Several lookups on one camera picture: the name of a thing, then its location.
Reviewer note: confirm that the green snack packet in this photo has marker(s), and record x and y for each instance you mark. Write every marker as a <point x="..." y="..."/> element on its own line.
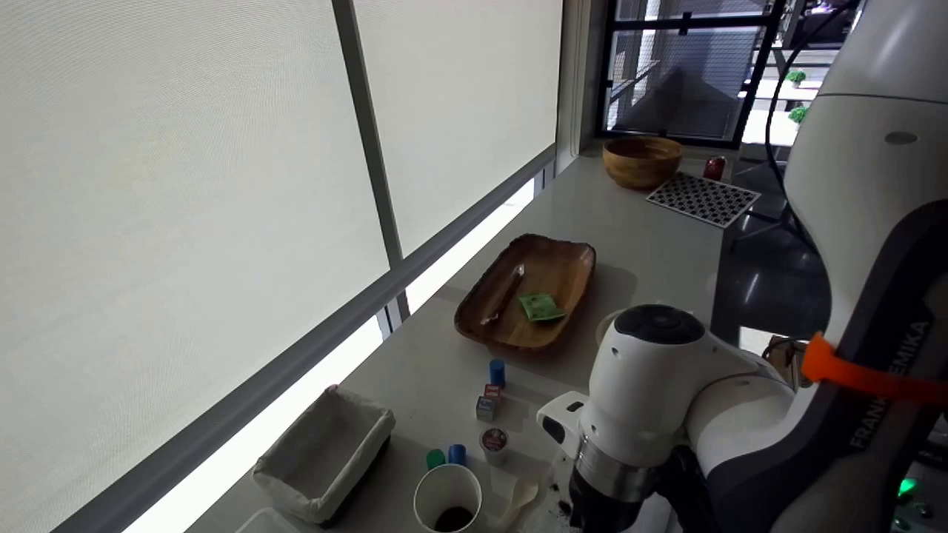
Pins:
<point x="540" y="310"/>

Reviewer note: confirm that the small clear plastic dish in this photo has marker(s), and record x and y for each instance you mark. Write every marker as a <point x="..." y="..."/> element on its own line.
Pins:
<point x="518" y="500"/>

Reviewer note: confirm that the small blue cap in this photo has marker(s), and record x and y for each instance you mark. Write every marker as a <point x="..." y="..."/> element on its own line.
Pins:
<point x="456" y="454"/>

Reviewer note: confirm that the small green clip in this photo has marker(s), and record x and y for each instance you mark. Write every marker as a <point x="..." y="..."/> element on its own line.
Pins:
<point x="794" y="79"/>
<point x="798" y="113"/>

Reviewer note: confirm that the white paper cup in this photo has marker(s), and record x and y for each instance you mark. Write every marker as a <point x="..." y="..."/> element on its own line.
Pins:
<point x="444" y="492"/>

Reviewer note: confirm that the small red can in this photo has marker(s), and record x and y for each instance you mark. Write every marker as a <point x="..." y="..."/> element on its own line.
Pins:
<point x="714" y="166"/>

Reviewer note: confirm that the small green cap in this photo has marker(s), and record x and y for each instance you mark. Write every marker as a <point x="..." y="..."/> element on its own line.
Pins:
<point x="434" y="461"/>

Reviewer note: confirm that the white rectangular container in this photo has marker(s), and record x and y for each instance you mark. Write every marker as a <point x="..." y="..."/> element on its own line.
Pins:
<point x="320" y="454"/>

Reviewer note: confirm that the black metal frame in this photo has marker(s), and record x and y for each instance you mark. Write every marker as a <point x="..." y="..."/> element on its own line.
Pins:
<point x="771" y="60"/>

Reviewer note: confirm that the round wooden bowl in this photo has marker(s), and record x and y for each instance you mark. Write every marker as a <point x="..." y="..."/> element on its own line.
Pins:
<point x="640" y="158"/>

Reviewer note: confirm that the small red-topped pod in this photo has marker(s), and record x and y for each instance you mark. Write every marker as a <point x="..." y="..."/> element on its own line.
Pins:
<point x="491" y="440"/>

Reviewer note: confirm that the brown wooden tray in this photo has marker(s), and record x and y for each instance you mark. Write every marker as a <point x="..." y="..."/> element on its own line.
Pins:
<point x="536" y="298"/>

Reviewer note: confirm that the thin brown wooden stick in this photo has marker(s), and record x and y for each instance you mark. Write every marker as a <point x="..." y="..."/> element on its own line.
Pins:
<point x="503" y="295"/>

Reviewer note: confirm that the grey window frame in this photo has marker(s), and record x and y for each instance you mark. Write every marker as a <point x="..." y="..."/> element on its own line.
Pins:
<point x="369" y="129"/>

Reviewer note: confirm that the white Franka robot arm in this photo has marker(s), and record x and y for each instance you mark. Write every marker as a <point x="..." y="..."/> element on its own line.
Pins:
<point x="671" y="396"/>

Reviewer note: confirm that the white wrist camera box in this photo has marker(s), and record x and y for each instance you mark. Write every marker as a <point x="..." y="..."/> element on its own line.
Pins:
<point x="561" y="430"/>

